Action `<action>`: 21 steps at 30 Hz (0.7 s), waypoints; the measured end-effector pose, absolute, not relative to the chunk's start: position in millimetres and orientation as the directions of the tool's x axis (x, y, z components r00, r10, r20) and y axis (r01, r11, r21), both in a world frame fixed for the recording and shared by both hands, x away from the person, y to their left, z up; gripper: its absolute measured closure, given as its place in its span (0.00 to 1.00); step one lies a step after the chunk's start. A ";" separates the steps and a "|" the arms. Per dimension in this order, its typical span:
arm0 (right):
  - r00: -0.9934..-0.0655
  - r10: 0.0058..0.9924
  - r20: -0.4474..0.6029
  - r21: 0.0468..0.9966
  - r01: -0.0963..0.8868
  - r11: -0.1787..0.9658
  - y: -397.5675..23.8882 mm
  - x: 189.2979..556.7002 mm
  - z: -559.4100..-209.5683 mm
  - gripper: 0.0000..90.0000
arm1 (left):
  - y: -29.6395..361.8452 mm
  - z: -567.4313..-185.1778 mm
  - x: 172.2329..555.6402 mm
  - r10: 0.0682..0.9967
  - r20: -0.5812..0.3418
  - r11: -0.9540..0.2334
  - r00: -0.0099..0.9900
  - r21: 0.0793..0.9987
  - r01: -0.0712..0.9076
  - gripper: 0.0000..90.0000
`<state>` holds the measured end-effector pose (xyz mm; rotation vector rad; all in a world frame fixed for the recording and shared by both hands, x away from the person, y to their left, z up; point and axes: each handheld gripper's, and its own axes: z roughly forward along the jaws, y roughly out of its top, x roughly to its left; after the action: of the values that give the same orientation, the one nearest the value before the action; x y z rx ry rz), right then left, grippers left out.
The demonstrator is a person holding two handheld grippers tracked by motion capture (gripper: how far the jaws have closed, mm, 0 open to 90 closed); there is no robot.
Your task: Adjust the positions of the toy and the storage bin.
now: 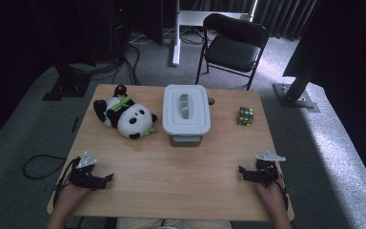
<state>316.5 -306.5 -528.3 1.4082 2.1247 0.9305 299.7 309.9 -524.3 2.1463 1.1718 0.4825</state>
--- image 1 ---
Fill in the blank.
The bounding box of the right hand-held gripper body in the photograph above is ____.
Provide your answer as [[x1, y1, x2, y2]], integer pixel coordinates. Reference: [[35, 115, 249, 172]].
[[251, 151, 286, 189]]

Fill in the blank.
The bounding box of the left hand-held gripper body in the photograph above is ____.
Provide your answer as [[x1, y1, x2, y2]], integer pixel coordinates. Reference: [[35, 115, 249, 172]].
[[68, 151, 106, 191]]

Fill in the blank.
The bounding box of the colourful puzzle cube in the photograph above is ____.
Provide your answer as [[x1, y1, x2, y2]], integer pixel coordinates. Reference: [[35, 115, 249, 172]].
[[236, 106, 254, 127]]

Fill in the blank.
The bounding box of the panda plush toy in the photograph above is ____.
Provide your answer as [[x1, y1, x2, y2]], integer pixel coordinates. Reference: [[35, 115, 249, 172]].
[[92, 84, 158, 140]]

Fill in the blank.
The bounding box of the clear grey storage box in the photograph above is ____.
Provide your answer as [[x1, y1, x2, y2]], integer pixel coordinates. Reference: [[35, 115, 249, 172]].
[[170, 133, 203, 148]]

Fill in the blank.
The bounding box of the white storage box lid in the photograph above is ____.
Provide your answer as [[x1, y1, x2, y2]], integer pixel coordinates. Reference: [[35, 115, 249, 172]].
[[162, 84, 212, 137]]

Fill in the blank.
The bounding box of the person's left hand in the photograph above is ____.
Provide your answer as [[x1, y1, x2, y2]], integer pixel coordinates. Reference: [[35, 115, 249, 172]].
[[56, 182, 92, 209]]

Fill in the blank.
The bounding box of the person's right hand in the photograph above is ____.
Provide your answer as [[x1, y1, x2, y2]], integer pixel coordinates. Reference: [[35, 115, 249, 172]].
[[255, 177, 288, 212]]

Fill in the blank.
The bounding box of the black stand with metal base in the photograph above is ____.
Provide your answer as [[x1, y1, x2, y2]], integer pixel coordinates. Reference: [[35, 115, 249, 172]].
[[272, 61, 321, 114]]

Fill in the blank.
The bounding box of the black folding chair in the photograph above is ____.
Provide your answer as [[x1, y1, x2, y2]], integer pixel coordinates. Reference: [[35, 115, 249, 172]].
[[194, 12, 271, 92]]

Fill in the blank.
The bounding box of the dark equipment tower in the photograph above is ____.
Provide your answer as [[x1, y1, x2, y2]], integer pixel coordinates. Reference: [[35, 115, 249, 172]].
[[108, 0, 132, 63]]

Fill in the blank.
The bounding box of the dark curtain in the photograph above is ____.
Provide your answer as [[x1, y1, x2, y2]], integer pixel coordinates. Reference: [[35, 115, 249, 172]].
[[177, 0, 319, 41]]

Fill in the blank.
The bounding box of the right hand-held gripper cable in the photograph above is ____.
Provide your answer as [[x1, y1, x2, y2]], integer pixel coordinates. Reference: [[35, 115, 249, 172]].
[[268, 164, 290, 211]]

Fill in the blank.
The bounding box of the hand-held gripper cable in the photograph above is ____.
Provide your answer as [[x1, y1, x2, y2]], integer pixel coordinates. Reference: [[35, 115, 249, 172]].
[[268, 164, 290, 211], [52, 156, 81, 208]]

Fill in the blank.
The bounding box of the left hand-held gripper cable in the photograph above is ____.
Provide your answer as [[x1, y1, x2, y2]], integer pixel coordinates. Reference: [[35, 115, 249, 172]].
[[52, 156, 81, 208]]

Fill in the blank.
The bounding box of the black cable loop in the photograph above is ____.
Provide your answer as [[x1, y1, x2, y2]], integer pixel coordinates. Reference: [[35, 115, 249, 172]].
[[22, 154, 68, 180]]

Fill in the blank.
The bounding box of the bundle of floor cables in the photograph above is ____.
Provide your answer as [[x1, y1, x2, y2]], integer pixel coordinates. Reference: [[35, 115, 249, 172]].
[[70, 30, 142, 87]]

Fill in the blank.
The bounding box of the white desk frame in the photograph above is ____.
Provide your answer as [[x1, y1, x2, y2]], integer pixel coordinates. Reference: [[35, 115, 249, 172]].
[[171, 0, 258, 67]]

